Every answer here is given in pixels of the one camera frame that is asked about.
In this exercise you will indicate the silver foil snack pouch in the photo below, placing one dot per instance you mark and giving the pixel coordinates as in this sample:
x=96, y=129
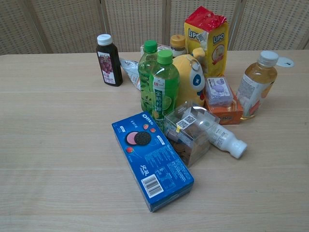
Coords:
x=130, y=70

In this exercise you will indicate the woven folding screen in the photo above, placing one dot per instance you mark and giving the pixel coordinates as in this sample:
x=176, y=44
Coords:
x=60, y=24

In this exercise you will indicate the green tea drink bottle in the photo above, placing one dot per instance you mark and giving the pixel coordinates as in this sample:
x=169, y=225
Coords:
x=144, y=79

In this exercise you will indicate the white milk drink bottle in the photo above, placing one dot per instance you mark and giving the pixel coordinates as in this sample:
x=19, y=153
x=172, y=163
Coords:
x=225, y=140

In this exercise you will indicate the green lime drink bottle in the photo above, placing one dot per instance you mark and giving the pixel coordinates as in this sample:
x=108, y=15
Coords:
x=164, y=84

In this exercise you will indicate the blue Oreo cookie box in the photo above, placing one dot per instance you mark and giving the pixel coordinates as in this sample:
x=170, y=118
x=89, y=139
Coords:
x=152, y=157

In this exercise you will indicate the dark grape juice bottle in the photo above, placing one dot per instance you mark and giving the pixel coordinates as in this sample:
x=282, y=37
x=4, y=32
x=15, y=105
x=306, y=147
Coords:
x=109, y=62

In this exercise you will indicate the purple floss pick box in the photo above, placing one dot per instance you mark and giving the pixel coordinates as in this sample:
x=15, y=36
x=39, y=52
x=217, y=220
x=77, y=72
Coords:
x=218, y=90

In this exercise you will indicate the yellow red Lipo bag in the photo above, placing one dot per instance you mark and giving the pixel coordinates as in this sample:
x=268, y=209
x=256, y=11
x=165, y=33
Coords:
x=210, y=41

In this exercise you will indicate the orange snack box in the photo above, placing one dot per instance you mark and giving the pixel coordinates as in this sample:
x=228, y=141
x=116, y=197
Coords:
x=229, y=112

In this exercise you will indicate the clear plastic cookie box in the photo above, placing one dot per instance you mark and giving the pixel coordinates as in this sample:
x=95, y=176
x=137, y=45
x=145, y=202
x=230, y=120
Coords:
x=190, y=133

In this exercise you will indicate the brown jar yellow lid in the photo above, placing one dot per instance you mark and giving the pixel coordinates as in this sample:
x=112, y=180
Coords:
x=178, y=46

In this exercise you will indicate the yellow plush toy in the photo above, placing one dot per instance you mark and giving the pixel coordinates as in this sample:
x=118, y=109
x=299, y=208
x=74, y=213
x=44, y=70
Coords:
x=187, y=82

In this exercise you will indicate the yellow juice bottle white cap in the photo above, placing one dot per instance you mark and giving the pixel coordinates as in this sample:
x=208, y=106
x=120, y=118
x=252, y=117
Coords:
x=257, y=84

